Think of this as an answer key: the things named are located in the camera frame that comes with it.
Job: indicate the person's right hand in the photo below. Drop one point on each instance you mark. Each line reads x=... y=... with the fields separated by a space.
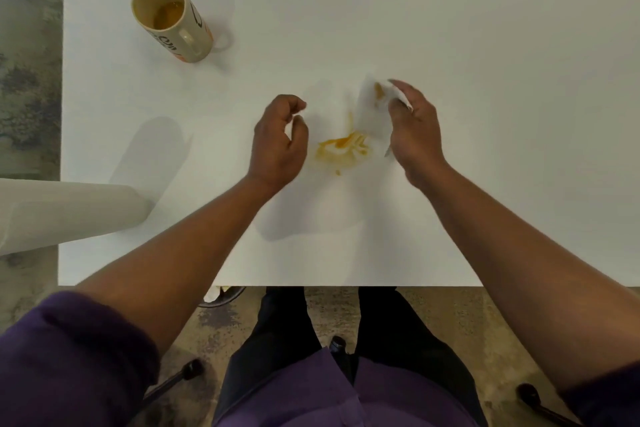
x=417 y=141

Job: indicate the person's left hand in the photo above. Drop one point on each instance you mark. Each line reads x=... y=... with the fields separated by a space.
x=272 y=146

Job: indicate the person's left thumb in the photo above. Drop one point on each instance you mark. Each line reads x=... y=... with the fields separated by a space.
x=301 y=134

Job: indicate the person's right thumb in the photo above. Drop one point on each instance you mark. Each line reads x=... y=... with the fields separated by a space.
x=396 y=116

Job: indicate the white paper towel sheet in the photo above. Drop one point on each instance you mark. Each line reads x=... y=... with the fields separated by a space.
x=372 y=114

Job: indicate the person's right forearm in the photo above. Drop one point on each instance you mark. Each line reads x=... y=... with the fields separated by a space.
x=520 y=261

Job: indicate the person's left forearm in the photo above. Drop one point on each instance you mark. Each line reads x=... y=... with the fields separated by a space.
x=185 y=256

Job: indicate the orange liquid spill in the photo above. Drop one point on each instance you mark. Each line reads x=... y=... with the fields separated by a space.
x=342 y=145

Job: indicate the cream printed mug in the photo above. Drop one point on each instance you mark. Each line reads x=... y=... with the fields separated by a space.
x=187 y=34

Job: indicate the orange liquid in mug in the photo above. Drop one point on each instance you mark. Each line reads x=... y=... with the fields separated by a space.
x=167 y=16

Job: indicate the black trousers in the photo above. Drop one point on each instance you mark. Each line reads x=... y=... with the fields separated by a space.
x=285 y=331

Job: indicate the white paper towel roll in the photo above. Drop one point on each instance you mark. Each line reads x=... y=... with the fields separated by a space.
x=65 y=214

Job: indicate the black office chair base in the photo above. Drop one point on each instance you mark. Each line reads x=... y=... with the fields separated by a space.
x=192 y=370

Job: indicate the purple shirt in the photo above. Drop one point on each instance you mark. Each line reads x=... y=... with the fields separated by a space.
x=75 y=366

